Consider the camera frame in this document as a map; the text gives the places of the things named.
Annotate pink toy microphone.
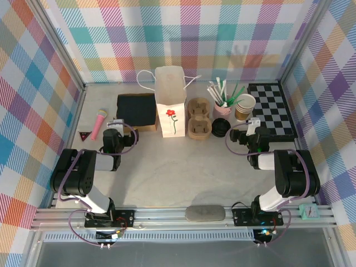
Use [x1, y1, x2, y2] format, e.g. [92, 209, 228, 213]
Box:
[90, 108, 109, 140]

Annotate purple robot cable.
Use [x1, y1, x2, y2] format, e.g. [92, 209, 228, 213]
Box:
[224, 122, 311, 247]
[57, 122, 140, 247]

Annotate stacked black cup lids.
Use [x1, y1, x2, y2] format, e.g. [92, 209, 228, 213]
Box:
[211, 118, 231, 137]

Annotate stacked brown paper cups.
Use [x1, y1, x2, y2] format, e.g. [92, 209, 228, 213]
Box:
[234, 93, 256, 122]

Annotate green plastic straw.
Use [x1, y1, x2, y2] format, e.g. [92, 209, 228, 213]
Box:
[230, 87, 248, 104]
[228, 82, 239, 101]

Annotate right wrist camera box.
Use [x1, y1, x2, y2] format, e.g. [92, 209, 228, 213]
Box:
[245, 117, 261, 136]

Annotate tray of dark napkins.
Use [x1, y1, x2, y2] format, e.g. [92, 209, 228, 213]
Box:
[116, 94, 157, 127]

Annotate grey slotted cable duct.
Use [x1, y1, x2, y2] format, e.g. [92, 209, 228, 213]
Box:
[43, 232, 256, 241]

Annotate mint green alarm clock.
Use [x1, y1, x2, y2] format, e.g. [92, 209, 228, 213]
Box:
[298, 203, 320, 221]

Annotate pink straw holder cup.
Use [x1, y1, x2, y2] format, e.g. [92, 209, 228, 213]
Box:
[213, 101, 232, 119]

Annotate white paper bag flower print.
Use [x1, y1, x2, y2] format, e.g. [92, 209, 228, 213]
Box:
[136, 66, 201, 139]

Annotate grey oval stone pad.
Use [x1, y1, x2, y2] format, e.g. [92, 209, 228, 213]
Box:
[185, 205, 226, 223]

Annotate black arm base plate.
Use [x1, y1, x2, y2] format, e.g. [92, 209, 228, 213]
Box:
[84, 209, 136, 228]
[232, 207, 284, 226]

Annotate black grey chessboard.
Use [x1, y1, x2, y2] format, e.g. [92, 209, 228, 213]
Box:
[246, 82, 298, 142]

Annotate small connector circuit board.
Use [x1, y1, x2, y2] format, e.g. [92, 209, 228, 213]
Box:
[96, 229, 125, 241]
[254, 228, 279, 243]

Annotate brown pulp cup carrier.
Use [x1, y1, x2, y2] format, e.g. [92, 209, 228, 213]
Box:
[187, 97, 211, 140]

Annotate flat cardboard napkin box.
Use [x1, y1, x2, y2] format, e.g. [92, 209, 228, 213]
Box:
[115, 93, 159, 134]

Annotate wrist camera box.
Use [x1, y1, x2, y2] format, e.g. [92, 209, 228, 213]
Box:
[245, 117, 261, 136]
[106, 118, 125, 135]

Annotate aluminium frame rail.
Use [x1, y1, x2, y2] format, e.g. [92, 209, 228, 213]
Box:
[31, 206, 338, 232]

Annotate aluminium frame post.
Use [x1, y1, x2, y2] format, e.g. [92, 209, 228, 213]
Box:
[27, 0, 86, 92]
[279, 0, 330, 84]

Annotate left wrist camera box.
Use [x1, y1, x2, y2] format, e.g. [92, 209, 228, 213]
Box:
[106, 118, 125, 135]

